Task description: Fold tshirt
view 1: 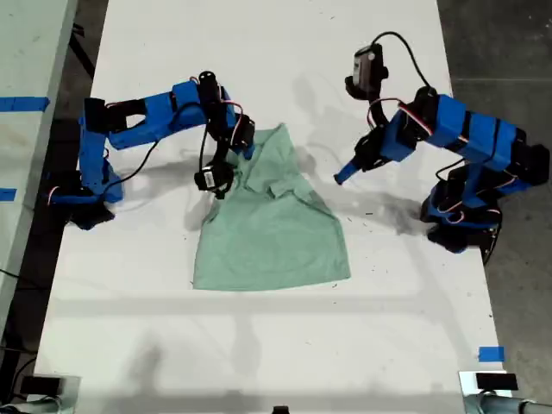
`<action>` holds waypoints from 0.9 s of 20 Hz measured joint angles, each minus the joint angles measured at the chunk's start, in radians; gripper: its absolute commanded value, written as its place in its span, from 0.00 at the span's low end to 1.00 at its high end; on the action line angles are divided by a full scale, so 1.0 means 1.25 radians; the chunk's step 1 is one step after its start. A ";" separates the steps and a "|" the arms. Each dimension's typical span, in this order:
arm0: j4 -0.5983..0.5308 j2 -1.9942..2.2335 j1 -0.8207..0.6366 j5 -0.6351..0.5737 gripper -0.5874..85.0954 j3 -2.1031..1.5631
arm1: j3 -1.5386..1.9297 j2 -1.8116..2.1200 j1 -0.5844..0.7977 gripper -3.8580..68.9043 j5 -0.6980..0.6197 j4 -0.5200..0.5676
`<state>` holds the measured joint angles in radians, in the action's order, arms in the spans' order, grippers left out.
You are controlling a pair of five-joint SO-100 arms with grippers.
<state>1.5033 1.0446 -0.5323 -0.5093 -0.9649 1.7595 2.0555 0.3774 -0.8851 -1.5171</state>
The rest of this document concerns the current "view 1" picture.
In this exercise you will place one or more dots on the small black box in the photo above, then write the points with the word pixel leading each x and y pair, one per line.
pixel 496 381
pixel 41 385

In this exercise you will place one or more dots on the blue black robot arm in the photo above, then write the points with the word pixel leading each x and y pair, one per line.
pixel 474 129
pixel 164 108

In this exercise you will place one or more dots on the pale green T-shirt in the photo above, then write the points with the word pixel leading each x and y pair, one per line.
pixel 267 241

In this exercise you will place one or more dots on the black metal strut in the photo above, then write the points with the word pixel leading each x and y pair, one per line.
pixel 85 56

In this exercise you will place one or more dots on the grey blue rounded object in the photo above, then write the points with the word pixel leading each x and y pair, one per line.
pixel 30 408
pixel 496 406

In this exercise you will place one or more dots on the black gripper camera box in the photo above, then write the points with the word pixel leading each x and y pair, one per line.
pixel 211 177
pixel 366 64

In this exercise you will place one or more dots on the small black object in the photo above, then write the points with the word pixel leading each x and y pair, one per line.
pixel 280 410

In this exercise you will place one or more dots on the short blue tape strip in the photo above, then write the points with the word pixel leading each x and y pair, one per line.
pixel 8 194

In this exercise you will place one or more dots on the black camera stalk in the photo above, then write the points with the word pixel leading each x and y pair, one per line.
pixel 222 151
pixel 360 91

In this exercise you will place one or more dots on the long blue tape strip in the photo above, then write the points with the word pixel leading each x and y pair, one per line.
pixel 23 104

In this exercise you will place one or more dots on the pale side table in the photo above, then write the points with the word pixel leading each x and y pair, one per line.
pixel 30 52

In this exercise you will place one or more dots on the squarish blue tape piece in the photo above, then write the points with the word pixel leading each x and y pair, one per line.
pixel 491 354

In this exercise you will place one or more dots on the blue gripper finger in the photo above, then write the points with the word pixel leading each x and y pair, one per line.
pixel 353 174
pixel 347 170
pixel 249 152
pixel 238 151

